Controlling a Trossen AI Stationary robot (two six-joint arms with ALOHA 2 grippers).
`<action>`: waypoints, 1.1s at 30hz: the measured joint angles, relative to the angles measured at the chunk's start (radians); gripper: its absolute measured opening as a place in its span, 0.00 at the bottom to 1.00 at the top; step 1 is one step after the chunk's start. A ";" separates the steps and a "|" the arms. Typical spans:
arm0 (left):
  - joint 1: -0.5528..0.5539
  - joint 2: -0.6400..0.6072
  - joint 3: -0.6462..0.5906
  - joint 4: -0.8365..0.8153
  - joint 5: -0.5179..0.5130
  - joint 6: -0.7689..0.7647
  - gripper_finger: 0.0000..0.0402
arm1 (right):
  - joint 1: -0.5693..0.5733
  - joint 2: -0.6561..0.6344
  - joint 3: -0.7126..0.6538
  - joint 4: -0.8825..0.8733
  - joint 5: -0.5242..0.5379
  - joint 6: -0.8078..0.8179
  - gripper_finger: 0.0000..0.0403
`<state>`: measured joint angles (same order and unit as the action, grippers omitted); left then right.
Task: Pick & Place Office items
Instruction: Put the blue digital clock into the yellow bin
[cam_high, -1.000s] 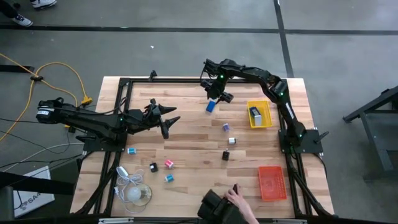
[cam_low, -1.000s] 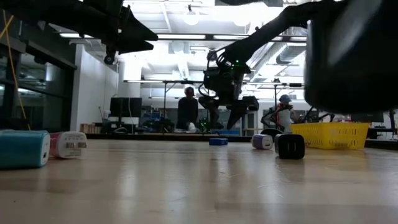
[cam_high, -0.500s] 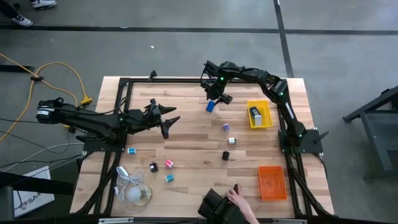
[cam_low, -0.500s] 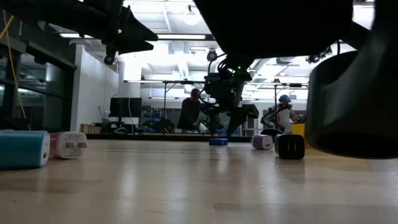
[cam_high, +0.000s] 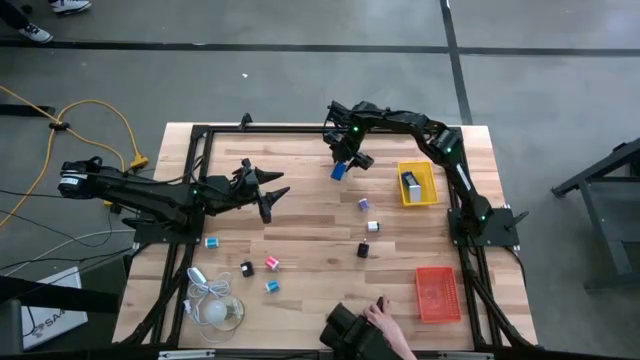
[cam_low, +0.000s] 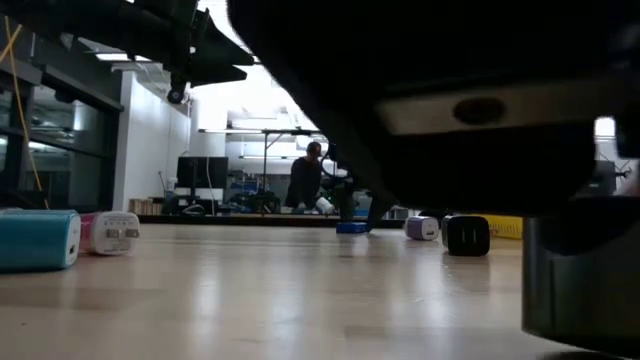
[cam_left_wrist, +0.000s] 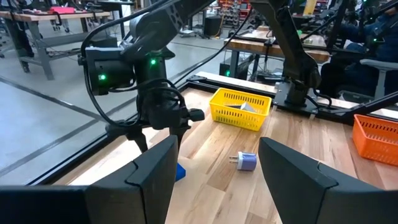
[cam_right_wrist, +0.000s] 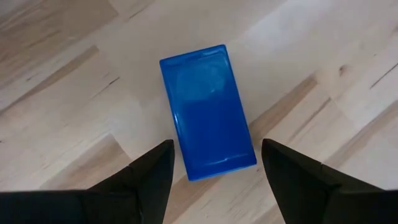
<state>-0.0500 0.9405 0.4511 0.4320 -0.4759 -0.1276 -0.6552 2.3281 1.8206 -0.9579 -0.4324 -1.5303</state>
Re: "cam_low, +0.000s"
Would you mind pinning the wooden boxes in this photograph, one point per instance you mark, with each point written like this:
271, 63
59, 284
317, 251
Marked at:
145, 206

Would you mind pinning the teal wall charger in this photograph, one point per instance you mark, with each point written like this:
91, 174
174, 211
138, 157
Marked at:
35, 240

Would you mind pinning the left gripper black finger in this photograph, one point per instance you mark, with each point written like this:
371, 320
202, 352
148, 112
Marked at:
215, 76
220, 47

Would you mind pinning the black monitor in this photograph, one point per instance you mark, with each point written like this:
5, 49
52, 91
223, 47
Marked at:
200, 172

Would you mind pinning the black wall charger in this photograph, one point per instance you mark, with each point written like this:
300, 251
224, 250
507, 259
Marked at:
467, 235

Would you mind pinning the white roll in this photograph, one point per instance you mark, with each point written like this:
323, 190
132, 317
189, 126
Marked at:
325, 205

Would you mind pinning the person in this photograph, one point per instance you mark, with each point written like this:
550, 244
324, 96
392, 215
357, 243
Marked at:
305, 180

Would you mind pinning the purple wall charger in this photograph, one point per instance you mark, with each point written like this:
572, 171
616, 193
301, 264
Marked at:
421, 228

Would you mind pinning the yellow plastic basket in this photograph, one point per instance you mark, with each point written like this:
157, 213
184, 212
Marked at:
505, 227

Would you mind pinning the black aluminium table frame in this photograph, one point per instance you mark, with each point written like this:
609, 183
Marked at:
225, 218

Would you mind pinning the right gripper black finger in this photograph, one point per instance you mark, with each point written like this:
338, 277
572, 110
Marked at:
347, 210
380, 212

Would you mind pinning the black frame stand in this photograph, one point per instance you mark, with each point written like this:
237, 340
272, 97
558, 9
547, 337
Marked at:
290, 132

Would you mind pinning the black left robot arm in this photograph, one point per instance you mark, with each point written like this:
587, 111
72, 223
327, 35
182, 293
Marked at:
100, 25

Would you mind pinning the blue box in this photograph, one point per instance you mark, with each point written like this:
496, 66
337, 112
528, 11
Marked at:
350, 228

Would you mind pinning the black ceiling spotlight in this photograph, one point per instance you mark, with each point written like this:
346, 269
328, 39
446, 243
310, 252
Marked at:
176, 95

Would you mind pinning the pink wall charger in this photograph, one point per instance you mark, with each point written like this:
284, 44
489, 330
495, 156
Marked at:
110, 232

